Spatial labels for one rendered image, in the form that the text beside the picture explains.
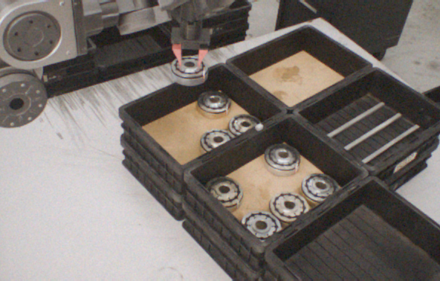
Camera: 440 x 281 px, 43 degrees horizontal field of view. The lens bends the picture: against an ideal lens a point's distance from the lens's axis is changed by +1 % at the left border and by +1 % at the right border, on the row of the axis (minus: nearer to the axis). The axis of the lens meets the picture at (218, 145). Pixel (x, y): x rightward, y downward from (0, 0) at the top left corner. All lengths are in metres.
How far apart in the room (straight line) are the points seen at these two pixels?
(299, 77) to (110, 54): 1.12
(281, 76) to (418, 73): 1.83
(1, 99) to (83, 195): 0.49
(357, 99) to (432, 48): 2.07
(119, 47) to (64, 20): 1.85
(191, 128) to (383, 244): 0.64
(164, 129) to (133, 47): 1.17
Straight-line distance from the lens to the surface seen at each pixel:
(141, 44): 2.83
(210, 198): 1.37
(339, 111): 1.85
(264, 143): 1.61
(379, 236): 1.53
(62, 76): 2.45
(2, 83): 1.29
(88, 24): 0.98
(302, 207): 1.49
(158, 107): 1.69
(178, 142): 1.65
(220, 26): 2.73
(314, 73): 1.99
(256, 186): 1.55
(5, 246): 1.62
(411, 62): 3.75
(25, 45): 0.96
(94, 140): 1.85
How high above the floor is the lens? 1.98
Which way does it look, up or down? 44 degrees down
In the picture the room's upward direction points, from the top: 7 degrees clockwise
